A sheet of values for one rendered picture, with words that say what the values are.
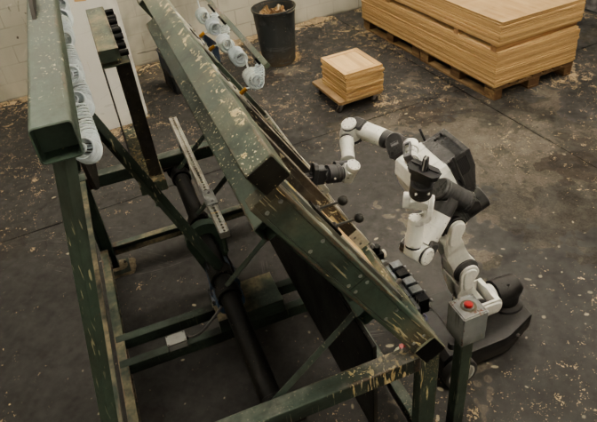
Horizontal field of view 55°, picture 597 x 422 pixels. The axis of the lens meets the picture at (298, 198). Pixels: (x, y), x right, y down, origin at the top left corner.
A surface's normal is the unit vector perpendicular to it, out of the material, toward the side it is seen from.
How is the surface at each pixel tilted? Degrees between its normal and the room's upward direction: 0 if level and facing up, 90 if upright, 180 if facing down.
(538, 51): 90
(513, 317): 0
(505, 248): 0
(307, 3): 90
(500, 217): 0
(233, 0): 90
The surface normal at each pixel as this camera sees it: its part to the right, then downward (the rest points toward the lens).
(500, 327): -0.09, -0.80
